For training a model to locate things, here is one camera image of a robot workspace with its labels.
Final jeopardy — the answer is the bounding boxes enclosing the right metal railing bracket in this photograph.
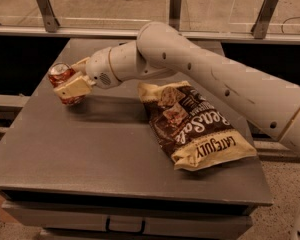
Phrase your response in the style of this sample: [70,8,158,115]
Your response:
[251,0,279,39]

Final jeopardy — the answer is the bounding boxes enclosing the black drawer handle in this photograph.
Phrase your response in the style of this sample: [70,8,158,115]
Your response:
[105,216,146,234]

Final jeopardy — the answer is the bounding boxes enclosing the grey cabinet drawer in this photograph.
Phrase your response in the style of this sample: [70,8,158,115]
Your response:
[2,201,252,240]

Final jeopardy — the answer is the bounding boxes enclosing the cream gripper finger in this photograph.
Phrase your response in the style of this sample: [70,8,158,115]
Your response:
[54,72,96,99]
[71,57,89,74]

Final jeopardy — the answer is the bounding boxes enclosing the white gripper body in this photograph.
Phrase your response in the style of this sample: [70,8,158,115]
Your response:
[85,47,121,89]

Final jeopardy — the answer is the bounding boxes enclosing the glass railing panel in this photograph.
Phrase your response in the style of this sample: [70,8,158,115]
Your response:
[0,0,300,35]

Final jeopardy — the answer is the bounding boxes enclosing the left metal railing bracket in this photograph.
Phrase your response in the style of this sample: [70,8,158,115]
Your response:
[36,0,60,33]

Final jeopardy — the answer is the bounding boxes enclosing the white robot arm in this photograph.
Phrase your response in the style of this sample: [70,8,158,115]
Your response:
[54,22,300,155]

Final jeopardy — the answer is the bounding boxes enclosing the brown chips bag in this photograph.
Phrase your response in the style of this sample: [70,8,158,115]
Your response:
[138,81,256,171]

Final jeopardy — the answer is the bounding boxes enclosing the metal railing bracket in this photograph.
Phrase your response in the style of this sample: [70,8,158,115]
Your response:
[169,0,182,30]
[251,0,279,39]
[36,0,60,33]

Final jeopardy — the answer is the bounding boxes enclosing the red coke can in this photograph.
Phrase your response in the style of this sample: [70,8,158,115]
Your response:
[48,63,84,106]

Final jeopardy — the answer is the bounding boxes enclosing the middle metal railing bracket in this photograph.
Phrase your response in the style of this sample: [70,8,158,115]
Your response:
[169,0,182,30]

